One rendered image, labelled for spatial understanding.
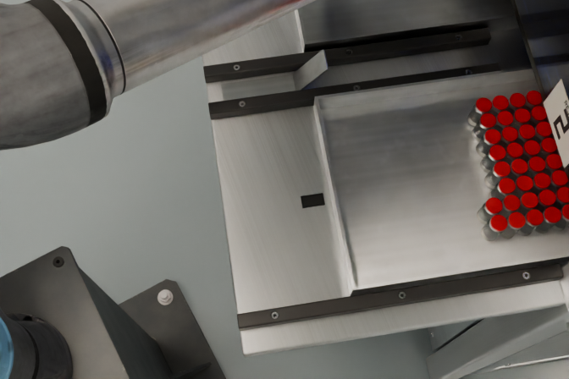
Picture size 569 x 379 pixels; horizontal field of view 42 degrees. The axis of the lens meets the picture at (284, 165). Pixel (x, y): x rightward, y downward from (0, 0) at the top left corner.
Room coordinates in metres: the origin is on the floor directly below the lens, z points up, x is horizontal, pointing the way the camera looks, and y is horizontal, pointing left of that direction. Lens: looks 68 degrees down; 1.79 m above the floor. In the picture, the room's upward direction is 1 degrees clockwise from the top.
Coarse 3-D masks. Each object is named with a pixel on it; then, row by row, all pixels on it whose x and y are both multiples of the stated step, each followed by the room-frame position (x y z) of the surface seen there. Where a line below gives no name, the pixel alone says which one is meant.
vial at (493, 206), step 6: (492, 198) 0.30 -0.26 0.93; (486, 204) 0.30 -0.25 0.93; (492, 204) 0.30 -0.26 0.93; (498, 204) 0.30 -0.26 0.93; (480, 210) 0.30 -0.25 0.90; (486, 210) 0.29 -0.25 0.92; (492, 210) 0.29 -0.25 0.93; (498, 210) 0.29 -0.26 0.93; (480, 216) 0.29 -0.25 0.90; (486, 216) 0.29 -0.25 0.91; (492, 216) 0.29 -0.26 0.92; (486, 222) 0.28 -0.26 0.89
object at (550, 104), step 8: (560, 80) 0.40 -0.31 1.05; (560, 88) 0.40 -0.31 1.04; (552, 96) 0.40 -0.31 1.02; (560, 96) 0.39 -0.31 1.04; (544, 104) 0.40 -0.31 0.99; (552, 104) 0.39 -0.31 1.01; (560, 104) 0.38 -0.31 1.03; (568, 104) 0.37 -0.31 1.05; (552, 112) 0.38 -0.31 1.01; (560, 112) 0.38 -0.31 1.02; (568, 112) 0.37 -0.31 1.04; (552, 120) 0.38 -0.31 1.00; (552, 128) 0.37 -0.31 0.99; (560, 128) 0.36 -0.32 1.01; (568, 136) 0.35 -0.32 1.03; (560, 144) 0.35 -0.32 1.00; (568, 144) 0.34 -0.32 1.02; (560, 152) 0.34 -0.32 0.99; (568, 152) 0.33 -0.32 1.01; (568, 160) 0.32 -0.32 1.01
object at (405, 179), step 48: (336, 96) 0.45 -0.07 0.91; (384, 96) 0.46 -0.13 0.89; (432, 96) 0.47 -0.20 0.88; (480, 96) 0.47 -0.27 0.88; (336, 144) 0.39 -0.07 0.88; (384, 144) 0.39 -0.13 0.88; (432, 144) 0.39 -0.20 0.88; (336, 192) 0.31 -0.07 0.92; (384, 192) 0.32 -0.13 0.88; (432, 192) 0.33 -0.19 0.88; (480, 192) 0.33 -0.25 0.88; (384, 240) 0.26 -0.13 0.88; (432, 240) 0.26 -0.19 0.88; (480, 240) 0.26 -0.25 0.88; (528, 240) 0.26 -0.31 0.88; (384, 288) 0.20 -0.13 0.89
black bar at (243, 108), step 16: (496, 64) 0.51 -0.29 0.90; (368, 80) 0.48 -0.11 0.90; (384, 80) 0.48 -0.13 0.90; (400, 80) 0.48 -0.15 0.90; (416, 80) 0.48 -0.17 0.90; (256, 96) 0.45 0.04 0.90; (272, 96) 0.45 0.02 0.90; (288, 96) 0.45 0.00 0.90; (304, 96) 0.45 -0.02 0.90; (224, 112) 0.43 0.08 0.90; (240, 112) 0.43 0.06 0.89; (256, 112) 0.43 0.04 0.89
